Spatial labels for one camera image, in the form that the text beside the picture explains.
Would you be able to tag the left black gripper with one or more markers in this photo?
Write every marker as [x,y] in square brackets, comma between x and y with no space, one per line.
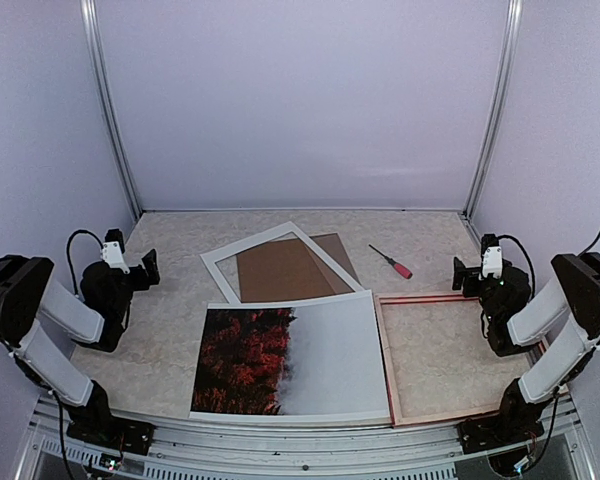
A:
[143,282]

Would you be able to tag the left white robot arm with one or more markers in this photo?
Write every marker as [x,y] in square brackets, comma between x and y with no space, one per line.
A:
[31,298]

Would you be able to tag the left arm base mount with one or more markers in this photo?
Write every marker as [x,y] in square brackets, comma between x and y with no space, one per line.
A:
[94,423]

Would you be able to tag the aluminium corner post right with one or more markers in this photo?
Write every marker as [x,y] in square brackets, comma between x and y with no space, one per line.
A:
[504,72]

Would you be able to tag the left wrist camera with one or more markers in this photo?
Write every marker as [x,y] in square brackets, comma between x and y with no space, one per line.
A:
[113,249]

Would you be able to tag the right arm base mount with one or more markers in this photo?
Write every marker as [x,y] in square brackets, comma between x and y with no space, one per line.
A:
[515,421]

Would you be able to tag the brown frame backing board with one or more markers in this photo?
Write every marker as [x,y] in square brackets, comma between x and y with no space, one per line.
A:
[285,270]

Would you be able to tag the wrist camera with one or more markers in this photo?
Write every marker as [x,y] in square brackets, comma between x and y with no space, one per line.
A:
[491,257]
[113,249]

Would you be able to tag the red handled screwdriver tool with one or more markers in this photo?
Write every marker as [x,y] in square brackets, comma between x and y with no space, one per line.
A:
[398,267]

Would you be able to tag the aluminium front rail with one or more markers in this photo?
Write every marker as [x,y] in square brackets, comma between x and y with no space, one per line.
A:
[243,449]

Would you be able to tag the landscape photo with white mat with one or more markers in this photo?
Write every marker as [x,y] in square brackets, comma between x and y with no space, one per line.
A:
[315,361]

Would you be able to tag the aluminium corner post left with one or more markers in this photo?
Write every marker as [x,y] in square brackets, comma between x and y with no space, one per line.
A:
[98,63]

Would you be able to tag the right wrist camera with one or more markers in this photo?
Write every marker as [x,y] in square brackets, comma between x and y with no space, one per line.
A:
[491,257]

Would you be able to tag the red wooden picture frame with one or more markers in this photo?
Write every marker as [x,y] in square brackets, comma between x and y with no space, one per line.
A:
[438,367]

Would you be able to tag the white photo mat board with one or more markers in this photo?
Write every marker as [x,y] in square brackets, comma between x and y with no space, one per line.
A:
[212,258]

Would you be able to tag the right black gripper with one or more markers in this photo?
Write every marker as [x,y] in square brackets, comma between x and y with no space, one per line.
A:
[461,272]

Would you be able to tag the aluminium corner post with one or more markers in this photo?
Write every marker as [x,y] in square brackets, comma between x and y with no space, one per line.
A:
[504,72]
[98,63]

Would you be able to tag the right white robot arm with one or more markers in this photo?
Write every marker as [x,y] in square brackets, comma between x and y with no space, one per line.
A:
[516,314]

